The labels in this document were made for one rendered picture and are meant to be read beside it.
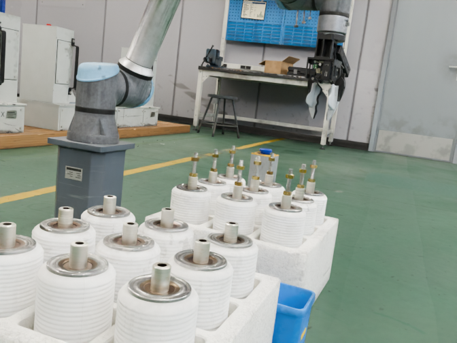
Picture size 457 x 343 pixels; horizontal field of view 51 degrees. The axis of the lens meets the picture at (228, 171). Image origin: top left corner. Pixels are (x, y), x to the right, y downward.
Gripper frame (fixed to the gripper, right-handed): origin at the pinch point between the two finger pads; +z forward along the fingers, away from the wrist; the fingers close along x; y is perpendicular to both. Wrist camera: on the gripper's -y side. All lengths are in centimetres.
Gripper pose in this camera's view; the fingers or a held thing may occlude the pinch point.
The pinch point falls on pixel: (322, 114)
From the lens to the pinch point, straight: 129.6
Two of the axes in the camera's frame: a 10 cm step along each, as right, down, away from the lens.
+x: 8.6, 1.8, -4.7
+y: -4.9, 0.8, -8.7
